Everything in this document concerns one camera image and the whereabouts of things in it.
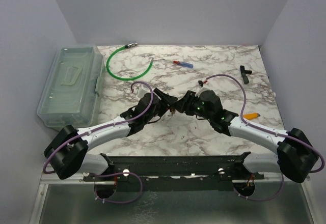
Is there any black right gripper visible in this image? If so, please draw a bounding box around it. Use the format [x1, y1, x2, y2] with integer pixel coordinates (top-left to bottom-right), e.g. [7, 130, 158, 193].
[174, 90, 213, 121]

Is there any green cable lock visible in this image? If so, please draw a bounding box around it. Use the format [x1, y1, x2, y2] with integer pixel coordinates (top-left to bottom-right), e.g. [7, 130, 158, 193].
[105, 43, 153, 81]

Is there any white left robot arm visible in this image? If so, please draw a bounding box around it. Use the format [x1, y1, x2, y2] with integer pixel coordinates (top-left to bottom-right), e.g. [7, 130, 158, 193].
[44, 89, 178, 181]

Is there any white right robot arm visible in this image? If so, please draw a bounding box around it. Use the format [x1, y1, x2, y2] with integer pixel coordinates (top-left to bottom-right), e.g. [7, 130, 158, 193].
[174, 89, 318, 183]

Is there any blue red small screwdriver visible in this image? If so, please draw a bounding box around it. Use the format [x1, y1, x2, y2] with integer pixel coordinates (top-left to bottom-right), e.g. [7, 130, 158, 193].
[173, 61, 194, 69]

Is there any black T-shaped tool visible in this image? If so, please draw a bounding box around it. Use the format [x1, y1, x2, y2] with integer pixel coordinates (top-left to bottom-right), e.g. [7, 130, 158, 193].
[240, 65, 252, 85]

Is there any yellow utility knife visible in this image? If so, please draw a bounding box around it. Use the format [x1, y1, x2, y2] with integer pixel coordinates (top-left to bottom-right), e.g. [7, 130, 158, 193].
[243, 113, 260, 120]

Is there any clear plastic storage box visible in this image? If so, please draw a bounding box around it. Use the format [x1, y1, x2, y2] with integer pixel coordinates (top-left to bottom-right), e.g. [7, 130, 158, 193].
[37, 45, 105, 131]

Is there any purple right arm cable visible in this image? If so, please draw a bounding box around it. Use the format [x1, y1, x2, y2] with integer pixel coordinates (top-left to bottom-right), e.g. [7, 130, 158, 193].
[203, 74, 325, 201]

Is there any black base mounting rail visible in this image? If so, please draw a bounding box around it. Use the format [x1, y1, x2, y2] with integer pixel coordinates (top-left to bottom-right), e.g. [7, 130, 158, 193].
[84, 152, 264, 191]

